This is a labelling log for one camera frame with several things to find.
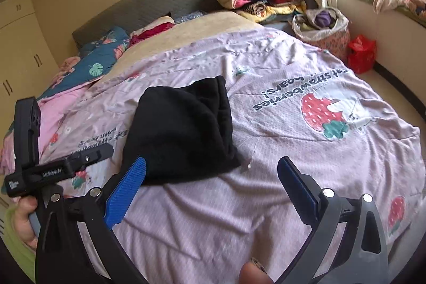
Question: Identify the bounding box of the black shirt with orange cuffs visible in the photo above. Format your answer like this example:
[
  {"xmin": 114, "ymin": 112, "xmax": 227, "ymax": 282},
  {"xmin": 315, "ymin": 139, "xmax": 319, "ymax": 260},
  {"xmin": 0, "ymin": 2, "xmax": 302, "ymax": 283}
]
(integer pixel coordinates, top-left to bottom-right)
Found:
[{"xmin": 121, "ymin": 76, "xmax": 240, "ymax": 185}]

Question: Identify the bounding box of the left hand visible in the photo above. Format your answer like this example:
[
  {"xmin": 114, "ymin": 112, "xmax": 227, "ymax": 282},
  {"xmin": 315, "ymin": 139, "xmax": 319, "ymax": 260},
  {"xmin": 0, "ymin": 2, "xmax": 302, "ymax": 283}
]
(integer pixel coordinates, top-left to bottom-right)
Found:
[{"xmin": 13, "ymin": 196, "xmax": 38, "ymax": 251}]

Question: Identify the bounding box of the right hand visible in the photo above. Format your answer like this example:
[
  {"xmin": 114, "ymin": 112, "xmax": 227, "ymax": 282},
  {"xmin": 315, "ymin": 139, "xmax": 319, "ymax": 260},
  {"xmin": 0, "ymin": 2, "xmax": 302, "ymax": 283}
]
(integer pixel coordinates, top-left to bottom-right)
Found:
[{"xmin": 237, "ymin": 257, "xmax": 274, "ymax": 284}]

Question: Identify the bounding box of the pink blanket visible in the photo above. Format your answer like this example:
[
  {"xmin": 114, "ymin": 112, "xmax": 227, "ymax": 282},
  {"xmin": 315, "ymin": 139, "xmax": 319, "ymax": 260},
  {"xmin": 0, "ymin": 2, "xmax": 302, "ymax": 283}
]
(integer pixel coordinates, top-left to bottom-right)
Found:
[{"xmin": 1, "ymin": 83, "xmax": 90, "ymax": 175}]

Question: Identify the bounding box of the cream wardrobe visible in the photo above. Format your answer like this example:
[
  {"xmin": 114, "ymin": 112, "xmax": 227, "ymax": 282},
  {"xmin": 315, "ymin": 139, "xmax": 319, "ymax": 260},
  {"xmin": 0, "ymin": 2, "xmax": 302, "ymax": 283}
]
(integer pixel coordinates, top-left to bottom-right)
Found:
[{"xmin": 0, "ymin": 0, "xmax": 58, "ymax": 136}]

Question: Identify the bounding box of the teal leaf print pillow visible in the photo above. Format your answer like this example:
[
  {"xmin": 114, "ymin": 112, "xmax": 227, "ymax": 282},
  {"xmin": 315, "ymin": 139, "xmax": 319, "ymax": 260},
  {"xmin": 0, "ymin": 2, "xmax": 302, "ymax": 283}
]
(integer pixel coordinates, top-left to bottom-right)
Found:
[{"xmin": 38, "ymin": 27, "xmax": 130, "ymax": 100}]

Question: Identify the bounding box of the red plastic bag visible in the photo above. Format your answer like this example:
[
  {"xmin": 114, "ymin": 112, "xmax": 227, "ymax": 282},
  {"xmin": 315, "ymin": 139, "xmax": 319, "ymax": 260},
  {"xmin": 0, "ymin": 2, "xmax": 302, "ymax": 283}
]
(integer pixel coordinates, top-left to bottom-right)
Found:
[{"xmin": 348, "ymin": 35, "xmax": 377, "ymax": 74}]

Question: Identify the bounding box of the red and white pillow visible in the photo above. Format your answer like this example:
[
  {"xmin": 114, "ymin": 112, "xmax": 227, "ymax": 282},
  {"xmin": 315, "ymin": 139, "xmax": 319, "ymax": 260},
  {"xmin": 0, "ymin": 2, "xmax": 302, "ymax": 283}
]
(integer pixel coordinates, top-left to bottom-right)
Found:
[{"xmin": 129, "ymin": 16, "xmax": 175, "ymax": 46}]

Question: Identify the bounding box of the floral laundry bag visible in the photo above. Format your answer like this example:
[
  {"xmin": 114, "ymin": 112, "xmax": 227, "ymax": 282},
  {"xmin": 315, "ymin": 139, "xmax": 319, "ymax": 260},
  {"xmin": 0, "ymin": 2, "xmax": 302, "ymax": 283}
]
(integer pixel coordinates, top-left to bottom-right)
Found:
[{"xmin": 292, "ymin": 6, "xmax": 350, "ymax": 63}]

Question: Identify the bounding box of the beige mattress sheet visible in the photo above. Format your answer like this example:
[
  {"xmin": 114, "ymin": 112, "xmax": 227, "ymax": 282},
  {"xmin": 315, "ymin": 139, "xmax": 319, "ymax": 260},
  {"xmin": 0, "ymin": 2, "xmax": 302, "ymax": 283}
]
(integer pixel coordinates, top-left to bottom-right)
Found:
[{"xmin": 97, "ymin": 11, "xmax": 262, "ymax": 84}]

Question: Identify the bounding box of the grey quilted headboard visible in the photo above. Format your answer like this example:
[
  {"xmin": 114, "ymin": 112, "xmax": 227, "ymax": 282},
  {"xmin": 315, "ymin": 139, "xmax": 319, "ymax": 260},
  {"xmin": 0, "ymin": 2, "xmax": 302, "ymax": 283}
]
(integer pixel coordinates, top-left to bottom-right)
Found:
[{"xmin": 71, "ymin": 0, "xmax": 220, "ymax": 48}]

